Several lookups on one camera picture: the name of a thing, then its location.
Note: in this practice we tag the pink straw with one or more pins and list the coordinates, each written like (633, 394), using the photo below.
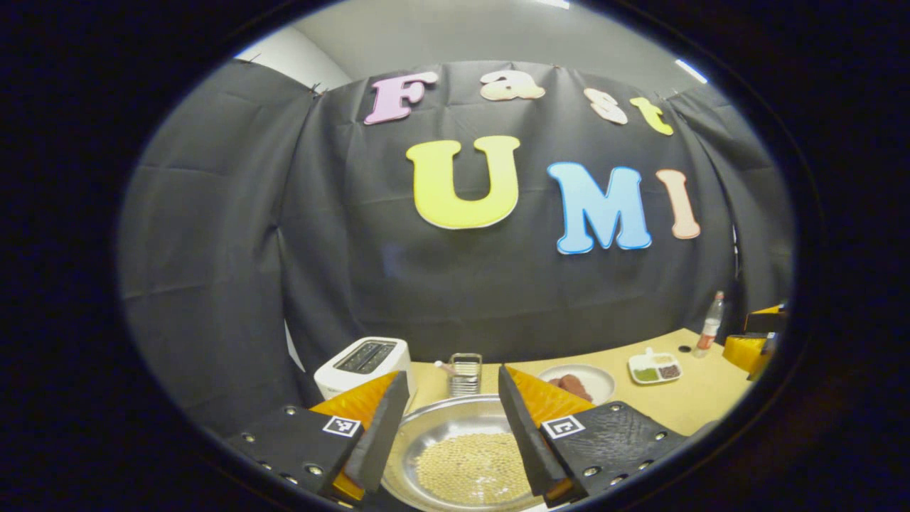
(443, 368)

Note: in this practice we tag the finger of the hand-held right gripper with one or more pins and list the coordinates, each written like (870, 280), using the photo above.
(745, 352)
(766, 321)

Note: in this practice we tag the white toaster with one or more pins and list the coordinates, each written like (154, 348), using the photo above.
(341, 377)

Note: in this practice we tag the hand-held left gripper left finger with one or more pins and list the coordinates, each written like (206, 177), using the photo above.
(380, 434)

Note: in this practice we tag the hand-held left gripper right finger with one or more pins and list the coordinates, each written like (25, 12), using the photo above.
(526, 441)

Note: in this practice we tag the white divided bean dish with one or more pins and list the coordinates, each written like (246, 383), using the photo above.
(654, 368)

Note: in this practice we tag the round white plate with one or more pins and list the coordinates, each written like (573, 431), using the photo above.
(601, 384)

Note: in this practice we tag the clear water bottle red label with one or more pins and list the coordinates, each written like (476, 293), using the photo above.
(709, 331)

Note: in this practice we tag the black backdrop cloth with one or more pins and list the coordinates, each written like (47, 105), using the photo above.
(341, 284)

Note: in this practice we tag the pile of soybeans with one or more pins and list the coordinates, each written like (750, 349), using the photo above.
(469, 469)

